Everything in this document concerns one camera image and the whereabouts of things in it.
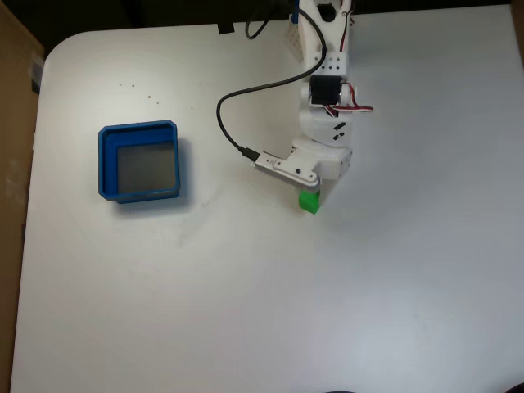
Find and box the green cube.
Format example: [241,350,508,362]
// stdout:
[297,188,322,215]

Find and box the blue open box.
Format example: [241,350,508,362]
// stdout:
[97,119,183,205]

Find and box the silver camera box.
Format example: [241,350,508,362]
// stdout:
[251,150,323,193]

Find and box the black camera cable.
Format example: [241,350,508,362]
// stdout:
[215,0,328,163]

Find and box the white perforated base bracket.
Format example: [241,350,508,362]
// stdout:
[283,22,306,62]

